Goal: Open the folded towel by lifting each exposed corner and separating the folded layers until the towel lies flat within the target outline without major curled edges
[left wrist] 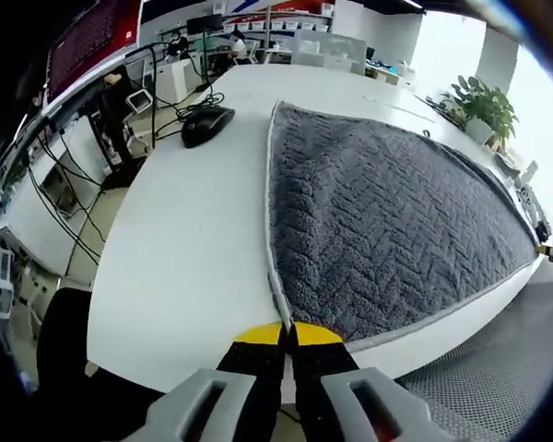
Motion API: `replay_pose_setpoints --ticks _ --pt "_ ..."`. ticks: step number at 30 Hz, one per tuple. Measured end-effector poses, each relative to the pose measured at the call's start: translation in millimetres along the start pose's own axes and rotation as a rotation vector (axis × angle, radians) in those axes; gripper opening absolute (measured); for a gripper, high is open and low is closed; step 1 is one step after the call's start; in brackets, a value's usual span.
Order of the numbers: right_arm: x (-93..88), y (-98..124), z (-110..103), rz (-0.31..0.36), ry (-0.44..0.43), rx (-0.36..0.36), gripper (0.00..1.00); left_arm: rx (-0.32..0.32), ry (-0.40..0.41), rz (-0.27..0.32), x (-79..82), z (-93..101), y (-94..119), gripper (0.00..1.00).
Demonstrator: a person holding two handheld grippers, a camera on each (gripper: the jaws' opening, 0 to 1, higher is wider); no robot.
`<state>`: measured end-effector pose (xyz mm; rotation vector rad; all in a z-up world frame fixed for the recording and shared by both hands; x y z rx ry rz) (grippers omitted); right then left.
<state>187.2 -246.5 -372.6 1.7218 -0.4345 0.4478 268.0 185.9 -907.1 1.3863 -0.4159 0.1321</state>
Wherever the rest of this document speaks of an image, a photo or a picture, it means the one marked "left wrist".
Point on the grey fluffy towel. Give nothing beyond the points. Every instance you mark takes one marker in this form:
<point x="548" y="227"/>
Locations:
<point x="373" y="221"/>

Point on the white handheld device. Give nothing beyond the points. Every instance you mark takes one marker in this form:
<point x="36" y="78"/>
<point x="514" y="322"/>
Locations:
<point x="530" y="198"/>

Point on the grey mesh office chair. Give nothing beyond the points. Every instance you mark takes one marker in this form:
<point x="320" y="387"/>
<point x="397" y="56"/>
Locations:
<point x="488" y="382"/>

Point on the green plant in white pot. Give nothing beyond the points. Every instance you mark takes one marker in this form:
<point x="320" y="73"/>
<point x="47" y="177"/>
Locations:
<point x="486" y="108"/>

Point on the black computer mouse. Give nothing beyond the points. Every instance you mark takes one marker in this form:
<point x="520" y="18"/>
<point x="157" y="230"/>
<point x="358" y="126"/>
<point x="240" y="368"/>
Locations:
<point x="207" y="124"/>

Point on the shelf with white storage bins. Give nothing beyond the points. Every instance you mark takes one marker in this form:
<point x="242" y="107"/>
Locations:
<point x="281" y="11"/>

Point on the black monitor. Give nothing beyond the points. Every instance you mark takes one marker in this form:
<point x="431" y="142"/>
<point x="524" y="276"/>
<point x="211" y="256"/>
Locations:
<point x="205" y="24"/>

